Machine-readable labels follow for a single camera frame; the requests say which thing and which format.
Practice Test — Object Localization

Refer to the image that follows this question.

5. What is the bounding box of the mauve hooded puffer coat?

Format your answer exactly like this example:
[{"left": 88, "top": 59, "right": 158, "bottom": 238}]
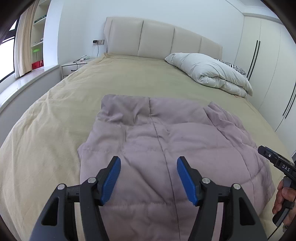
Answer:
[{"left": 78, "top": 95, "right": 275, "bottom": 240}]

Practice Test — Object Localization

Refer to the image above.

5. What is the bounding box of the person's right hand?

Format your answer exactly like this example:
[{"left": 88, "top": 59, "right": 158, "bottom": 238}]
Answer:
[{"left": 272, "top": 180, "right": 296, "bottom": 227}]

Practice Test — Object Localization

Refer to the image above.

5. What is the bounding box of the beige bed sheet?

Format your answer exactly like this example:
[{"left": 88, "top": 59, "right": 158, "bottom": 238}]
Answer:
[{"left": 1, "top": 54, "right": 288, "bottom": 240}]

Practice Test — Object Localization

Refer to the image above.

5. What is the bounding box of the zebra print pillow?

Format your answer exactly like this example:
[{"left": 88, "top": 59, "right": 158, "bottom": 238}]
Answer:
[{"left": 217, "top": 59, "right": 246, "bottom": 75}]

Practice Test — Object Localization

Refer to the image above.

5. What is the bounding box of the white folded duvet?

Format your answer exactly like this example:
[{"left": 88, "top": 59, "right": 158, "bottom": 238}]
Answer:
[{"left": 165, "top": 53, "right": 253, "bottom": 98}]

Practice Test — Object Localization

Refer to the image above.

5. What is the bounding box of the white nightstand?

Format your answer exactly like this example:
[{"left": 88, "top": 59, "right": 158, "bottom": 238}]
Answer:
[{"left": 61, "top": 58, "right": 94, "bottom": 78}]

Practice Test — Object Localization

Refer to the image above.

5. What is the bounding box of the white wardrobe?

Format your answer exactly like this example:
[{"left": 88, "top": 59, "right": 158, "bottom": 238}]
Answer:
[{"left": 235, "top": 16, "right": 295, "bottom": 155}]

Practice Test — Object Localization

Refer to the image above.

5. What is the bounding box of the red box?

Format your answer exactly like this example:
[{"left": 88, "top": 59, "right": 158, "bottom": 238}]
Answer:
[{"left": 32, "top": 59, "right": 44, "bottom": 70}]

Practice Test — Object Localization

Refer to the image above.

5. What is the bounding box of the cream upholstered headboard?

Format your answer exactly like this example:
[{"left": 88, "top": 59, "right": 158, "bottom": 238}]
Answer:
[{"left": 103, "top": 16, "right": 222, "bottom": 60}]

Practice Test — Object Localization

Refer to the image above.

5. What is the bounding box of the green box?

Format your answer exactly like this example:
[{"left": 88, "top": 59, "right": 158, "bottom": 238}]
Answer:
[{"left": 32, "top": 48, "right": 42, "bottom": 55}]

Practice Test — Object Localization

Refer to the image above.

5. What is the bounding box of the beige curtain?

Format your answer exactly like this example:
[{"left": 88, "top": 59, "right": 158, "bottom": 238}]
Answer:
[{"left": 14, "top": 1, "right": 38, "bottom": 79}]

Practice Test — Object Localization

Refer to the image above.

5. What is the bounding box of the black framed window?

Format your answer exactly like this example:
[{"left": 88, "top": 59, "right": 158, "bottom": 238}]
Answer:
[{"left": 0, "top": 20, "right": 19, "bottom": 82}]

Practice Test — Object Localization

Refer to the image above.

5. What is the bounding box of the wall power socket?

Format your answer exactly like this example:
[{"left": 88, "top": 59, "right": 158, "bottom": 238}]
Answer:
[{"left": 92, "top": 39, "right": 104, "bottom": 46}]

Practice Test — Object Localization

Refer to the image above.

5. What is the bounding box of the white wall shelf unit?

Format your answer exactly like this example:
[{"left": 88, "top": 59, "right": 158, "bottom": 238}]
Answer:
[{"left": 31, "top": 0, "right": 51, "bottom": 64}]

